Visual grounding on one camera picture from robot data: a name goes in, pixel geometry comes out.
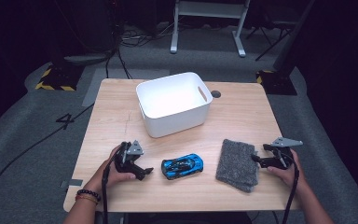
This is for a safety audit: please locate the black yellow striped base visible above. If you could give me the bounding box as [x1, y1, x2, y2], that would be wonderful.
[255, 69, 298, 96]
[34, 63, 85, 92]

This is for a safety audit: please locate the grey fuzzy cloth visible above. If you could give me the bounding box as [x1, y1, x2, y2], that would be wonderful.
[214, 138, 260, 194]

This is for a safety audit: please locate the black bead bracelet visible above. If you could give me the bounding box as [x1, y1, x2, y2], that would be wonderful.
[76, 188, 103, 202]

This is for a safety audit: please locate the white metal stand frame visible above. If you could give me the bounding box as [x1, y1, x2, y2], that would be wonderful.
[170, 0, 252, 59]

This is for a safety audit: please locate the bundle of floor cables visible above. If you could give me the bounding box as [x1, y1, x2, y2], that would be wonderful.
[118, 23, 175, 49]

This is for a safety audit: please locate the blue toy car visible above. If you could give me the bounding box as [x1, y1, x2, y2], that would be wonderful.
[160, 152, 205, 181]

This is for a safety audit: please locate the white plastic bin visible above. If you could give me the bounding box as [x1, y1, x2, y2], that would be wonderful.
[135, 71, 214, 139]

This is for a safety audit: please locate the grey round stand base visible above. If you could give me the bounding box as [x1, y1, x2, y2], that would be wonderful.
[62, 52, 114, 65]

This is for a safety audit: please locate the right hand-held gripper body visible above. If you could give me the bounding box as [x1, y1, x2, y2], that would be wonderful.
[268, 136, 304, 171]

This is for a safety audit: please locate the dark slanted pole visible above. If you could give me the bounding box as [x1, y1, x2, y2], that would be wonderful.
[271, 0, 317, 73]

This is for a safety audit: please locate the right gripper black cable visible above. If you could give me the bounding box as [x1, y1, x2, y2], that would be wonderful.
[281, 151, 300, 224]

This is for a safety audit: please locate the long black floor cable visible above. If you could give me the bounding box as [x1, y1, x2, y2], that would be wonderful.
[0, 104, 95, 218]

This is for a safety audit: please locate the black folding tripod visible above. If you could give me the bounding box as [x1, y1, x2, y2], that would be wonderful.
[245, 20, 296, 63]

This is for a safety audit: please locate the orange cord bracelet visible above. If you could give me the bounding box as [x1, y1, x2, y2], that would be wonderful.
[75, 193, 100, 206]

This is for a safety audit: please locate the grey tape piece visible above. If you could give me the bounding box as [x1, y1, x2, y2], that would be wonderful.
[60, 178, 84, 189]

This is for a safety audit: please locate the person's right hand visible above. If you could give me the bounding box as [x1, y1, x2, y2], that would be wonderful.
[267, 148, 309, 192]

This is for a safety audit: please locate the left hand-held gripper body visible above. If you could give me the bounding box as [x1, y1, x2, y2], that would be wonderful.
[114, 139, 145, 175]

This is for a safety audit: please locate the person's left hand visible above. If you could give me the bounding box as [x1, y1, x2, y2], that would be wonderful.
[92, 145, 137, 192]

